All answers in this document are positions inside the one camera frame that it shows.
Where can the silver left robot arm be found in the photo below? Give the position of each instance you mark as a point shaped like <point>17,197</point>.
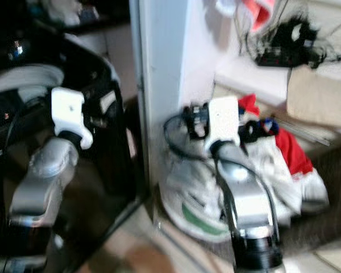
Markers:
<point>42,176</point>

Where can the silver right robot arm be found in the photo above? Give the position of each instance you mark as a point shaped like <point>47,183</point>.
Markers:
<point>247,199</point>

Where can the black washing machine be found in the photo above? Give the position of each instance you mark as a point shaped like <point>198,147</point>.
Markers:
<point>11,114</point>

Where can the white cabinet side panel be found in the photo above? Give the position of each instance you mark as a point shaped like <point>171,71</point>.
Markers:
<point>165,85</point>

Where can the white crumpled garment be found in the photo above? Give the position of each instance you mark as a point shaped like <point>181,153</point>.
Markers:
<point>187,176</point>

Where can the white low shelf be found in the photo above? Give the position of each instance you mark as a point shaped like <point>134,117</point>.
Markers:
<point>250,77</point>

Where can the red garment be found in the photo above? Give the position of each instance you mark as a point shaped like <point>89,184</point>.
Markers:
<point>292,153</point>

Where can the white and green laundry basket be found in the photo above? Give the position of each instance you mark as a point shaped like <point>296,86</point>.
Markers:
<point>199,219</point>

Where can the red and white hanging cloth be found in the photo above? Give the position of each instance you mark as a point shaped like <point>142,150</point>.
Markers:
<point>258,11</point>

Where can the beige box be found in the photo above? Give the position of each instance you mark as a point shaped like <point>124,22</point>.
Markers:
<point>321,96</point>

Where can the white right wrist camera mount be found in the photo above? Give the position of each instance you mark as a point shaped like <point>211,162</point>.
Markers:
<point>223,119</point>

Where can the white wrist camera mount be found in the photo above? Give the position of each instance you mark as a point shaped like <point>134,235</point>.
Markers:
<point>68,111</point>
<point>223,119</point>

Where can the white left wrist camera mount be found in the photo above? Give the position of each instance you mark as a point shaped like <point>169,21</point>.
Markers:
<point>68,111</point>

